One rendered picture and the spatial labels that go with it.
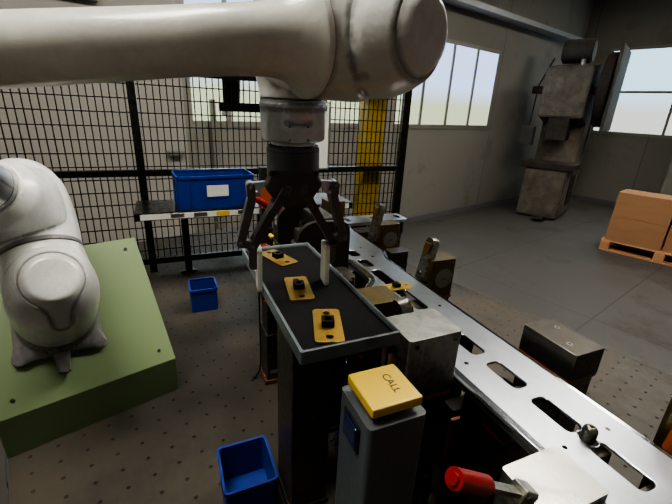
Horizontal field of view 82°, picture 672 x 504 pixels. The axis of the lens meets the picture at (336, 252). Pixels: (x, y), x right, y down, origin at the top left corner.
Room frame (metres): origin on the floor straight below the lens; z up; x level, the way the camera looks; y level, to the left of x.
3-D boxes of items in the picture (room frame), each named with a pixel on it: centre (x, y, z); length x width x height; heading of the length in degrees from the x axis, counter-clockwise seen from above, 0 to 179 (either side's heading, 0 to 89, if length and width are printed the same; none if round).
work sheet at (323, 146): (1.90, 0.16, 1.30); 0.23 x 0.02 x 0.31; 114
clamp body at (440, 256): (1.06, -0.31, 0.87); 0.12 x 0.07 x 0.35; 114
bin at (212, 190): (1.60, 0.52, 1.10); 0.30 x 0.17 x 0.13; 119
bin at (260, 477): (0.55, 0.15, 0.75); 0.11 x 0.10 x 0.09; 24
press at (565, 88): (6.03, -3.25, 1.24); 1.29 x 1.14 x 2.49; 130
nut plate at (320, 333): (0.45, 0.01, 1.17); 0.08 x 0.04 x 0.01; 6
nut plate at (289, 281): (0.56, 0.06, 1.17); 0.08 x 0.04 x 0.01; 15
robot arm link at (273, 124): (0.57, 0.07, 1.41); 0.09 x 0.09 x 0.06
